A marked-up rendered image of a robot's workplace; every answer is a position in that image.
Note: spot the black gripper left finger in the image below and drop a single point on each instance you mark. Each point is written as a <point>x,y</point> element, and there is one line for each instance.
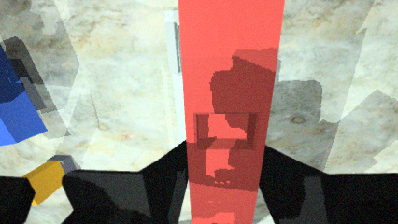
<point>157,191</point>

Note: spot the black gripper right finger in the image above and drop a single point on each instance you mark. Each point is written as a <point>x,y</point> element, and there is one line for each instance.
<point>297,193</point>

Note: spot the blue rectangular plate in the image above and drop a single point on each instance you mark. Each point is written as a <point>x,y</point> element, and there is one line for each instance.
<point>18,117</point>

